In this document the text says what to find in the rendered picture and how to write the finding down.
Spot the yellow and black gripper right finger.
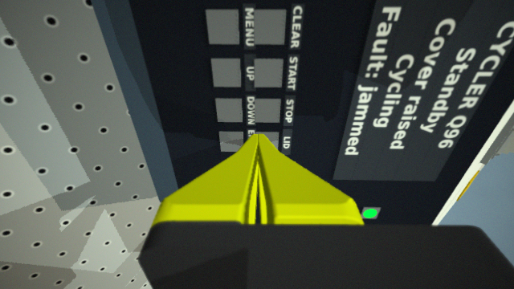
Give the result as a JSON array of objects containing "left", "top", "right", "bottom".
[{"left": 258, "top": 134, "right": 364, "bottom": 225}]

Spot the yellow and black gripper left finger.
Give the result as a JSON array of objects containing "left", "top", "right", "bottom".
[{"left": 150, "top": 134, "right": 258, "bottom": 228}]

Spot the translucent white well plate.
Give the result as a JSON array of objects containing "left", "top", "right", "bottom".
[{"left": 502, "top": 137, "right": 514, "bottom": 155}]

